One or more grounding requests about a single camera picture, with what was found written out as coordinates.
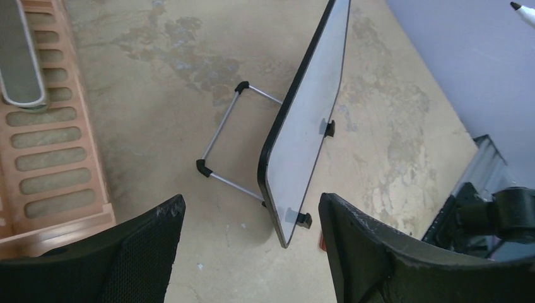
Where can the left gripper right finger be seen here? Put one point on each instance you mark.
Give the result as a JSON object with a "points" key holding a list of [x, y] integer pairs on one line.
{"points": [[373, 262]]}

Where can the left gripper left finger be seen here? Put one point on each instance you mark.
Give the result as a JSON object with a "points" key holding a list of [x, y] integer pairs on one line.
{"points": [[130, 262]]}

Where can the brown marker cap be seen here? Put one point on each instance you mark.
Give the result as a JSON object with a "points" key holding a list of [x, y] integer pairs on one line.
{"points": [[322, 244]]}

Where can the black framed whiteboard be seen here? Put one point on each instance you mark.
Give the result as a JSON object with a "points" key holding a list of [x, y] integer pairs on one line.
{"points": [[320, 71]]}

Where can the white whiteboard marker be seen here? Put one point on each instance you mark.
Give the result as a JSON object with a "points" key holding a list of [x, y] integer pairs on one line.
{"points": [[525, 13]]}

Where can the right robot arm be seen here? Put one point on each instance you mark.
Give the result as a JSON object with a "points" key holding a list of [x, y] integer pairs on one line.
{"points": [[469, 224]]}

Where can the metal whiteboard stand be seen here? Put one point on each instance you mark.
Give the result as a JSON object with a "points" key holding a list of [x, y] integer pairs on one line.
{"points": [[234, 138]]}

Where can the peach plastic file organizer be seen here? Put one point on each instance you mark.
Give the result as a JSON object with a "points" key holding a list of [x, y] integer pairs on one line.
{"points": [[53, 190]]}

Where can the grey rounded case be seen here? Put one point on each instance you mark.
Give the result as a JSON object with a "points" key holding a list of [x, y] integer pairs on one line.
{"points": [[22, 79]]}

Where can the aluminium frame rail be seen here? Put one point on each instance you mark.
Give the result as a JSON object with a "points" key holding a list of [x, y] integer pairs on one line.
{"points": [[488, 171]]}

